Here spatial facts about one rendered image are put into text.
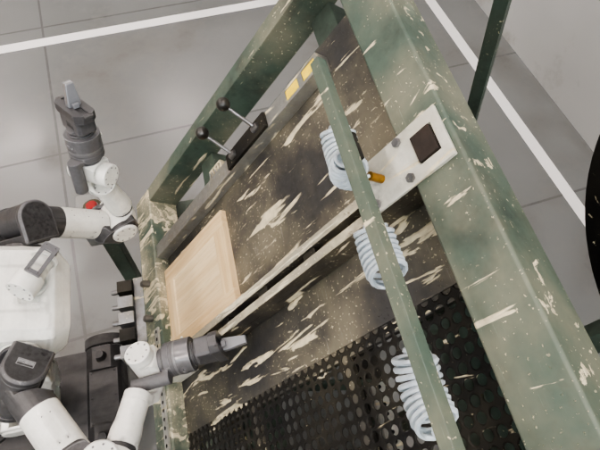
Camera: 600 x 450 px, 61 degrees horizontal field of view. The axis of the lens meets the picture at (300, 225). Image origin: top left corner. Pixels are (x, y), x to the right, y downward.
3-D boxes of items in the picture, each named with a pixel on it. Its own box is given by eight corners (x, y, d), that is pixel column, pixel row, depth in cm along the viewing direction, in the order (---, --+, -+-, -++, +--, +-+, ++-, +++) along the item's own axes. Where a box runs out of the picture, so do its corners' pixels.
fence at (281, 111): (166, 246, 183) (155, 245, 180) (327, 57, 122) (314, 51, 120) (168, 259, 180) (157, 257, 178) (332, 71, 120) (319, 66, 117)
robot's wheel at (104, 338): (89, 359, 247) (80, 346, 230) (89, 349, 250) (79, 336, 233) (132, 352, 252) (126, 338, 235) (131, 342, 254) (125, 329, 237)
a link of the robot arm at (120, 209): (126, 196, 144) (148, 226, 161) (112, 171, 148) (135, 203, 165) (91, 215, 142) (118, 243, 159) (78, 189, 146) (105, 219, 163)
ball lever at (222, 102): (256, 130, 137) (215, 101, 134) (264, 121, 135) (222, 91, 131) (253, 138, 135) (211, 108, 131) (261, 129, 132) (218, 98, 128)
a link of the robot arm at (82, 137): (79, 88, 128) (89, 128, 136) (42, 101, 123) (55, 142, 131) (106, 108, 122) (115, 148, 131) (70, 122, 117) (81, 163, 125)
